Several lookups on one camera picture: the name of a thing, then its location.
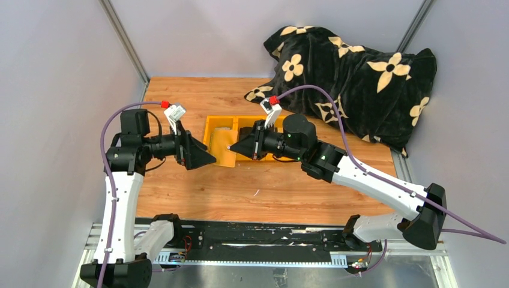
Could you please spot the yellow leather card holder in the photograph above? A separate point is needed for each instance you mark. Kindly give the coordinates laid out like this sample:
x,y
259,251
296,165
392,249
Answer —
x,y
221,141

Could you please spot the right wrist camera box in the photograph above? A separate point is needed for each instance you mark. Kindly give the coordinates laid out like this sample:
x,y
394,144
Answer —
x,y
272,109

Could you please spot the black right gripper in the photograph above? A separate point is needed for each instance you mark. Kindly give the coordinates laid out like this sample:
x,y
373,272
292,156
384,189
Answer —
x,y
252,145

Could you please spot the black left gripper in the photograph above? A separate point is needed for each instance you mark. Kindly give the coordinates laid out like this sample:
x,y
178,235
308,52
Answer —
x,y
189,151

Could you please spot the black card stack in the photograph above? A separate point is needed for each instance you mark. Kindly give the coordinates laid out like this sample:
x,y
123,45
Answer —
x,y
247,135

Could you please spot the aluminium frame rail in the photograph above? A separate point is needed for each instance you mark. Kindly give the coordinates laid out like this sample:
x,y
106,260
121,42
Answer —
x,y
117,25

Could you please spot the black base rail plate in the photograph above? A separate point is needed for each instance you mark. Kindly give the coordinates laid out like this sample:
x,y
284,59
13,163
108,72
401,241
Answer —
x,y
261,244

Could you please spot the yellow bin with beige cards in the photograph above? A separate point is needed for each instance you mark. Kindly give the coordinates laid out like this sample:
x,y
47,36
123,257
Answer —
x,y
276,125

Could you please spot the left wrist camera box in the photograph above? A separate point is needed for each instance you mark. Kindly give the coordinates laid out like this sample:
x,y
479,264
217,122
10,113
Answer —
x,y
173,114

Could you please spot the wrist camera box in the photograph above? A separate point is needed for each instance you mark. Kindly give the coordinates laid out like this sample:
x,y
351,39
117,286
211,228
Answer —
x,y
173,114
272,109

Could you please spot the yellow bin with silver cards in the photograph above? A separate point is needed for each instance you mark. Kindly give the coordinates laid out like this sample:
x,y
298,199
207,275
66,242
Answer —
x,y
212,122

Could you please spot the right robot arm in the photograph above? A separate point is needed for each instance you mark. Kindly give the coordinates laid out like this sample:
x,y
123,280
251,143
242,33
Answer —
x,y
418,215

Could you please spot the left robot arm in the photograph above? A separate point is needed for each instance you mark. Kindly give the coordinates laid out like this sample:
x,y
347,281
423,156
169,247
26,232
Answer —
x,y
119,260

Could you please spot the yellow bin with black cards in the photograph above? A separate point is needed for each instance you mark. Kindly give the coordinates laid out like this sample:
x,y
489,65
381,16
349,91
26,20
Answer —
x,y
255,150

